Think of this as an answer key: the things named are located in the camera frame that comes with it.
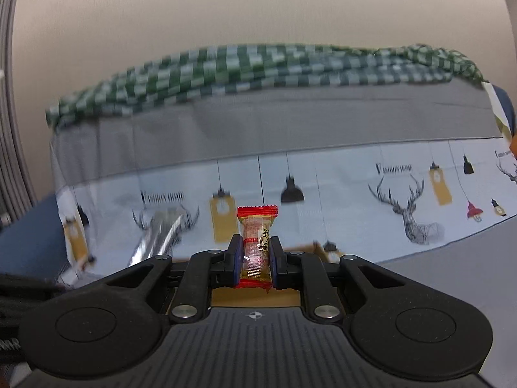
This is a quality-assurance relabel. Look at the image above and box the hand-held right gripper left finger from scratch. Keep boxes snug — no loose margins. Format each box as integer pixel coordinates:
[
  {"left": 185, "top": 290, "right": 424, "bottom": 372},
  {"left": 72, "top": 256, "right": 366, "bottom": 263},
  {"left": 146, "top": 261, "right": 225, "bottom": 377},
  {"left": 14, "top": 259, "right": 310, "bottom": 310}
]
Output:
[{"left": 106, "top": 234, "right": 244, "bottom": 324}]

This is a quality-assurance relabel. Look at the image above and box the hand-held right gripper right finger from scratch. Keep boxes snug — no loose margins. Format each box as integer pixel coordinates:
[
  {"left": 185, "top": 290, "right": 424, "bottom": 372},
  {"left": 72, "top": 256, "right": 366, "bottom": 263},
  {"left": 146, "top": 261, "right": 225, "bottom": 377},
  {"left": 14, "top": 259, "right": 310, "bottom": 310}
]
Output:
[{"left": 270, "top": 236, "right": 408, "bottom": 324}]

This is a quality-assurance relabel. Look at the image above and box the small red candy packet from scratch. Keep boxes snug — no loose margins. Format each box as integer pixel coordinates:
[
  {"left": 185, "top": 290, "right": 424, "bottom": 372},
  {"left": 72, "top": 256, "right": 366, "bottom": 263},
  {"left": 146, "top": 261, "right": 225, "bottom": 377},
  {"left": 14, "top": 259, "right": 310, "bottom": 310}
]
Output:
[{"left": 236, "top": 216, "right": 279, "bottom": 291}]

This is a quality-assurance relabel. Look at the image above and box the brown cardboard box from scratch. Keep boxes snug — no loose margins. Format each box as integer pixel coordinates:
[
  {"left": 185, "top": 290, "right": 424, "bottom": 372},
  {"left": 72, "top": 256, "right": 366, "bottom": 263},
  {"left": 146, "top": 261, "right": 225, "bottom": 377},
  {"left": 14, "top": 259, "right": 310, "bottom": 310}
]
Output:
[{"left": 167, "top": 242, "right": 344, "bottom": 308}]

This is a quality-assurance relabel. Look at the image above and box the purple white stick sachet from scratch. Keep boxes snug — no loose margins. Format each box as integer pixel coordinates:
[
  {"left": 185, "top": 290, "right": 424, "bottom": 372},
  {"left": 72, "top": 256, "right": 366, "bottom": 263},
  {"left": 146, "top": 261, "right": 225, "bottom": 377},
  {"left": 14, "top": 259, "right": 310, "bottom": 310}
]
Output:
[{"left": 128, "top": 216, "right": 184, "bottom": 268}]

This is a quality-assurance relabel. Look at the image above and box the grey curtain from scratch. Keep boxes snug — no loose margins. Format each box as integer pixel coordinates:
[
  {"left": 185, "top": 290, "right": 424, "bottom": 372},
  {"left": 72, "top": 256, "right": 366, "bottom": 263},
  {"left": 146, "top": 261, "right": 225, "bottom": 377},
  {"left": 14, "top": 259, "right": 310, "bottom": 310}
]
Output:
[{"left": 0, "top": 0, "right": 37, "bottom": 227}]

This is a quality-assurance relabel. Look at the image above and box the green checked cloth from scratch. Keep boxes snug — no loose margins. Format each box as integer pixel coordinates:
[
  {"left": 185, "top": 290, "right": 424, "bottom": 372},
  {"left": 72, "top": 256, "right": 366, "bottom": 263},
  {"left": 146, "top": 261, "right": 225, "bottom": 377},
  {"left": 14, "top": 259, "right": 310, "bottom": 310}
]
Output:
[{"left": 45, "top": 42, "right": 485, "bottom": 130}]

